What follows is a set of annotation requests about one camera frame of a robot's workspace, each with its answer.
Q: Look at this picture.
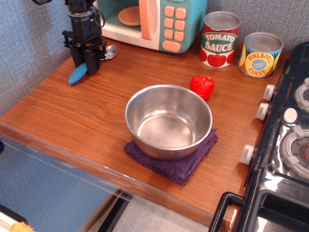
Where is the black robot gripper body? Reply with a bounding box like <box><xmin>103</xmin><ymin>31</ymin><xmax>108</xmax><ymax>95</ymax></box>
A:
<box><xmin>62</xmin><ymin>14</ymin><xmax>107</xmax><ymax>52</ymax></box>

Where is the tomato sauce can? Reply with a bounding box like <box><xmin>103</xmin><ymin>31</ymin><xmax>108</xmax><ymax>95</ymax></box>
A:
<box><xmin>200</xmin><ymin>11</ymin><xmax>241</xmax><ymax>68</ymax></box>

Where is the stainless steel bowl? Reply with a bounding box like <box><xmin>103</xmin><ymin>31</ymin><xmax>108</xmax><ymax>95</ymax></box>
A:
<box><xmin>125</xmin><ymin>85</ymin><xmax>213</xmax><ymax>161</ymax></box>

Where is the pineapple slices can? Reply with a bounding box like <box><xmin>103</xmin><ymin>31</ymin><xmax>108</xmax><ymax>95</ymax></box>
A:
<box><xmin>239</xmin><ymin>32</ymin><xmax>283</xmax><ymax>78</ymax></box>

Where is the purple folded cloth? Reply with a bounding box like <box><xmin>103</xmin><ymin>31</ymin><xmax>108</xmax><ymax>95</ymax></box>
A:
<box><xmin>124</xmin><ymin>129</ymin><xmax>218</xmax><ymax>186</ymax></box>

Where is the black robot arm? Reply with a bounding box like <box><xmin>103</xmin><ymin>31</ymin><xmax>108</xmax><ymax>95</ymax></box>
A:
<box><xmin>62</xmin><ymin>0</ymin><xmax>107</xmax><ymax>74</ymax></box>

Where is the toy microwave oven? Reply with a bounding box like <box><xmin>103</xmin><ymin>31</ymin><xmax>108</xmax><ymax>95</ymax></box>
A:
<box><xmin>95</xmin><ymin>0</ymin><xmax>207</xmax><ymax>54</ymax></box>

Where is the metal spoon with blue handle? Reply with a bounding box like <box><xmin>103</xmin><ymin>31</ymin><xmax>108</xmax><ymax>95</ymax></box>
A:
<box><xmin>68</xmin><ymin>45</ymin><xmax>117</xmax><ymax>85</ymax></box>

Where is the orange microwave plate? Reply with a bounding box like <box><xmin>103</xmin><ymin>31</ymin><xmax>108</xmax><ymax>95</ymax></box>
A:
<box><xmin>118</xmin><ymin>6</ymin><xmax>140</xmax><ymax>27</ymax></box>

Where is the white stove knob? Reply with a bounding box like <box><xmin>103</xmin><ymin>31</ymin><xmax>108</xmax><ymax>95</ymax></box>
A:
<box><xmin>256</xmin><ymin>103</ymin><xmax>269</xmax><ymax>121</ymax></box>
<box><xmin>240</xmin><ymin>145</ymin><xmax>255</xmax><ymax>166</ymax></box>
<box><xmin>263</xmin><ymin>85</ymin><xmax>276</xmax><ymax>102</ymax></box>

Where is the red plastic strawberry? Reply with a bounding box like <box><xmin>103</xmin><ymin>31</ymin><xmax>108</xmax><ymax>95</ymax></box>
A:
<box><xmin>190</xmin><ymin>75</ymin><xmax>215</xmax><ymax>100</ymax></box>

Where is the black toy stove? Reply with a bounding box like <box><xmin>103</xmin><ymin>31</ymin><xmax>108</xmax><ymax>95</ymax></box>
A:
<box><xmin>209</xmin><ymin>42</ymin><xmax>309</xmax><ymax>232</ymax></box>

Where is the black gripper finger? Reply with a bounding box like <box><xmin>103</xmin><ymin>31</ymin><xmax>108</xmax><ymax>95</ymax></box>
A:
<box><xmin>84</xmin><ymin>50</ymin><xmax>100</xmax><ymax>74</ymax></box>
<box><xmin>70</xmin><ymin>46</ymin><xmax>85</xmax><ymax>68</ymax></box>

